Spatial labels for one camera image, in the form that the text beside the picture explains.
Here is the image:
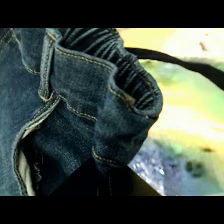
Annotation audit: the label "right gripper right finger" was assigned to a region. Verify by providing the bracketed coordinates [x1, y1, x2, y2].
[105, 165, 162, 197]

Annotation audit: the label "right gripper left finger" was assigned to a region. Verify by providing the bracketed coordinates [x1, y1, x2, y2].
[54, 159, 107, 197]

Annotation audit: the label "blue jeans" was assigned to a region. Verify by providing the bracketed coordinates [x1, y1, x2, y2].
[0, 27, 164, 197]

